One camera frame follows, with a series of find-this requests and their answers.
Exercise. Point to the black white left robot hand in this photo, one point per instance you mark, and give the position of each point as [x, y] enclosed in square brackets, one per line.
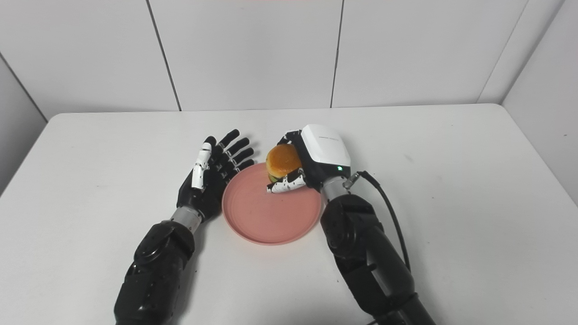
[203, 196]

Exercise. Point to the pink round plate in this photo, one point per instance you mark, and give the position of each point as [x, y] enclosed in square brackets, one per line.
[271, 216]

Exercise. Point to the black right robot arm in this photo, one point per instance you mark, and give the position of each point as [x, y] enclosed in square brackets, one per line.
[370, 262]

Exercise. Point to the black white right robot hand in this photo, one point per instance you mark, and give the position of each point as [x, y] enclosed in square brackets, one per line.
[323, 149]

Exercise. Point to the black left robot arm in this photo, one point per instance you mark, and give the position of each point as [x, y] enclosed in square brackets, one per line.
[158, 271]

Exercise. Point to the toy hamburger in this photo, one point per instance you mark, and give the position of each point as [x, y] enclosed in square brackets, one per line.
[282, 160]

